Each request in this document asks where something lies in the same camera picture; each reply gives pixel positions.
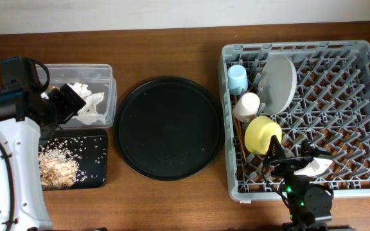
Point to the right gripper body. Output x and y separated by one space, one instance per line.
294 184

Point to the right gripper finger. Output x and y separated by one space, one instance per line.
308 151
275 150

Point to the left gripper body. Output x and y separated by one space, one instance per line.
65 106

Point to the gold snack wrapper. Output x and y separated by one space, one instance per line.
51 87

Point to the yellow bowl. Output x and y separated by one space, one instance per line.
259 133

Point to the white tissue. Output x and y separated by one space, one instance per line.
88 113

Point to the pink plastic cup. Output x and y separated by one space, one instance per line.
246 107

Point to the wooden chopstick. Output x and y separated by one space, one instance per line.
240 138
243 153

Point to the food scraps pile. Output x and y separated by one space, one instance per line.
56 167

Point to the grey round plate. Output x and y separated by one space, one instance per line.
278 82

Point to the blue plastic cup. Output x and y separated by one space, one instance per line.
237 80

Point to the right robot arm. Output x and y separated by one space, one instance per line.
309 204

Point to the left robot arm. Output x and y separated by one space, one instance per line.
29 114

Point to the clear plastic waste bin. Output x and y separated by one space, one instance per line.
95 84

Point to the grey plastic dishwasher rack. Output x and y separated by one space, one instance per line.
330 109

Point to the black rectangular tray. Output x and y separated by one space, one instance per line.
85 154

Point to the black round serving tray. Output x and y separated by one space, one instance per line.
168 128

